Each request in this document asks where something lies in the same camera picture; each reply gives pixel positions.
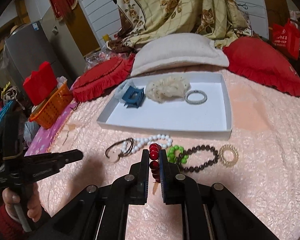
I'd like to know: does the red ruffled pillow left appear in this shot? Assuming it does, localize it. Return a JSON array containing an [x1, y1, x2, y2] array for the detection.
[[72, 53, 135, 102]]

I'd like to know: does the red ruffled pillow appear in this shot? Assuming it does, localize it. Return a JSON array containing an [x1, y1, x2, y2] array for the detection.
[[223, 37, 300, 97], [72, 53, 135, 102]]

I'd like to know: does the pink quilted bedspread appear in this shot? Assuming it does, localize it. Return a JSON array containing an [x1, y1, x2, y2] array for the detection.
[[37, 64, 300, 240]]

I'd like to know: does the white pearl bead necklace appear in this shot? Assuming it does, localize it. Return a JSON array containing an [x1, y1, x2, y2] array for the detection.
[[120, 133, 174, 156]]

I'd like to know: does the beige pillow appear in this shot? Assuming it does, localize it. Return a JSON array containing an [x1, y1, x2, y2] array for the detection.
[[131, 33, 229, 76]]

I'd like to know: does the silver rhinestone bracelet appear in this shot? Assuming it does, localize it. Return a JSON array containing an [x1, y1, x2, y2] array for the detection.
[[184, 89, 208, 105]]

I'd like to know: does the red ruffled pillow right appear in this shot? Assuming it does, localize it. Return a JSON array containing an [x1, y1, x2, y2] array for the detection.
[[223, 37, 300, 97]]

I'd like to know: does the light blue fluffy scrunchie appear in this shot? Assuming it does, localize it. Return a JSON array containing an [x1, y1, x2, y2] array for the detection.
[[114, 80, 136, 102]]

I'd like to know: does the left hand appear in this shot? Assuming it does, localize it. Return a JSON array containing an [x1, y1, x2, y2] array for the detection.
[[2, 183, 42, 222]]

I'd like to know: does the red box in basket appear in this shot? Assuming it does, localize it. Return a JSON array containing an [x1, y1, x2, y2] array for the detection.
[[23, 61, 57, 106]]

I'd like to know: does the white shallow tray box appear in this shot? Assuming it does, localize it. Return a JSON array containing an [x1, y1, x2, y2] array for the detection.
[[97, 72, 232, 140]]

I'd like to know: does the black cord pendant necklace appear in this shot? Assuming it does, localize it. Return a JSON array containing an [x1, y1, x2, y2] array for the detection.
[[104, 138, 135, 163]]

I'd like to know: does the blue hair claw clip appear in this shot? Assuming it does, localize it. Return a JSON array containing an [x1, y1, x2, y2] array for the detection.
[[122, 86, 145, 108]]

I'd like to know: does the cream lace scrunchie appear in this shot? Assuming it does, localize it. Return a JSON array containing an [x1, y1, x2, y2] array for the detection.
[[145, 75, 190, 103]]

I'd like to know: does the red shopping bag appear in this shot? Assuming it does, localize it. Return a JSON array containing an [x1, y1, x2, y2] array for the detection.
[[270, 19, 300, 60]]

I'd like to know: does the gold clear bead bracelet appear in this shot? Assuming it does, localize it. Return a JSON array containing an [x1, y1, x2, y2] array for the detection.
[[218, 143, 240, 168]]

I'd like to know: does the dark brown bead bracelet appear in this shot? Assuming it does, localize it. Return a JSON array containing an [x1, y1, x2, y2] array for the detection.
[[176, 144, 220, 173]]

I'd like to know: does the grey refrigerator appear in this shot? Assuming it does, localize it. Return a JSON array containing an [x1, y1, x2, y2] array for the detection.
[[5, 21, 69, 91]]

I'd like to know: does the green bead bracelet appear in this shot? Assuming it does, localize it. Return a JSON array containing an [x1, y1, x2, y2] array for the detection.
[[167, 144, 190, 165]]

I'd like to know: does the orange plastic basket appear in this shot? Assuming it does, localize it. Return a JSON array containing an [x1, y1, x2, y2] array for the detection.
[[29, 83, 74, 129]]

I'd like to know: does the floral beige quilt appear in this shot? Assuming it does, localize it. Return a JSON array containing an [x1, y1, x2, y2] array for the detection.
[[106, 0, 253, 53]]

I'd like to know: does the red bead bracelet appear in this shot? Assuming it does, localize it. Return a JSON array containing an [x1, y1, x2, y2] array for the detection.
[[148, 142, 163, 183]]

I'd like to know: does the purple floral bedsheet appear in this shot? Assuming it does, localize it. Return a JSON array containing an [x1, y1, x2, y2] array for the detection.
[[25, 100, 77, 156]]

